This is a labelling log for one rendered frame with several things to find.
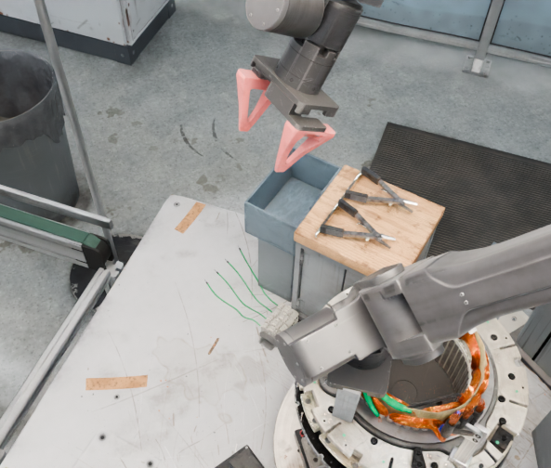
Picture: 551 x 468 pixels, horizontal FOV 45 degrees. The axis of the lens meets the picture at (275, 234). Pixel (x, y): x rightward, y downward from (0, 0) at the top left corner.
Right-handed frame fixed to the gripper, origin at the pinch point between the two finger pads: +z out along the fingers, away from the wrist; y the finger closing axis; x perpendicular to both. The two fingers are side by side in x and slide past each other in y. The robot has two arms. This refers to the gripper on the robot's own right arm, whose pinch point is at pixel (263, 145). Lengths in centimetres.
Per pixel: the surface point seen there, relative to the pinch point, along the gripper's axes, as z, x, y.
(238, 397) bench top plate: 55, 23, 3
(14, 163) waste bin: 97, 34, -123
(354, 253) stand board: 19.0, 29.8, 2.6
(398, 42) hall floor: 36, 216, -145
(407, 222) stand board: 13.2, 40.0, 2.2
